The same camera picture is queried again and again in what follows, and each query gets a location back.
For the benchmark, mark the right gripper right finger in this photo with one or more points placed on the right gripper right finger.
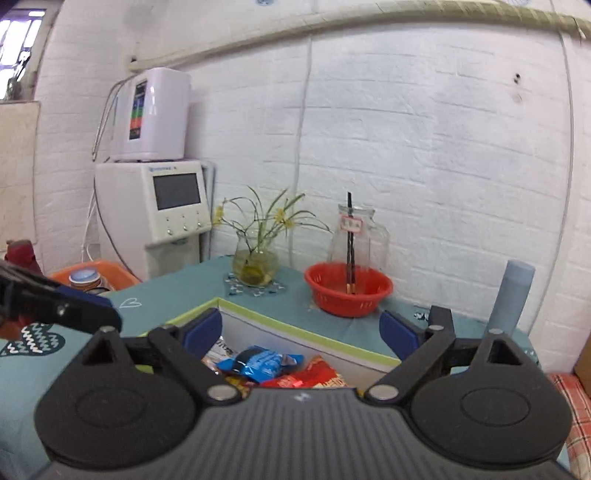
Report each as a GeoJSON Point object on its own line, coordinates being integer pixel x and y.
{"type": "Point", "coordinates": [482, 402]}

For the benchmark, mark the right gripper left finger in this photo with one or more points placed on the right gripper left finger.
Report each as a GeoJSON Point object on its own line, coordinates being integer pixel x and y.
{"type": "Point", "coordinates": [125, 401]}

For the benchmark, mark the glass pitcher with straw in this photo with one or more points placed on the glass pitcher with straw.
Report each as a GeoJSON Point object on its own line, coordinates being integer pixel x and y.
{"type": "Point", "coordinates": [358, 240]}

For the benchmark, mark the white water purifier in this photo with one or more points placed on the white water purifier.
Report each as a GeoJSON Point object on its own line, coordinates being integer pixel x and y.
{"type": "Point", "coordinates": [151, 115]}

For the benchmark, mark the red snack packet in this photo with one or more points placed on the red snack packet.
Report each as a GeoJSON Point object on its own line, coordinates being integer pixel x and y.
{"type": "Point", "coordinates": [317, 374]}

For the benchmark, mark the white machine with screen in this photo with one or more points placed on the white machine with screen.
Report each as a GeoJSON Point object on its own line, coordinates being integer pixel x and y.
{"type": "Point", "coordinates": [152, 215]}

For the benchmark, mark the green cardboard snack box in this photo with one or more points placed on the green cardboard snack box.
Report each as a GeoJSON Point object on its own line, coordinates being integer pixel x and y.
{"type": "Point", "coordinates": [242, 328]}

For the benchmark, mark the grey-blue cylinder bottle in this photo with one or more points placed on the grey-blue cylinder bottle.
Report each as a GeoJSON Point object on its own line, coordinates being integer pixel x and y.
{"type": "Point", "coordinates": [511, 298]}

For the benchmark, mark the orange plastic basin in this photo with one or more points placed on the orange plastic basin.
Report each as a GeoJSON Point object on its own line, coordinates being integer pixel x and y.
{"type": "Point", "coordinates": [96, 275]}

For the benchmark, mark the glass vase with yellow flowers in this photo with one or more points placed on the glass vase with yellow flowers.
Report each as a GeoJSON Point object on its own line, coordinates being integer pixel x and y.
{"type": "Point", "coordinates": [257, 225]}

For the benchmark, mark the red plastic basket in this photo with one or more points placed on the red plastic basket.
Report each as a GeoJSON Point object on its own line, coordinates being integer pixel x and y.
{"type": "Point", "coordinates": [344, 294]}

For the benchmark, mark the blue snack packet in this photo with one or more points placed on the blue snack packet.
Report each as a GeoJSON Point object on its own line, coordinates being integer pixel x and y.
{"type": "Point", "coordinates": [258, 364]}

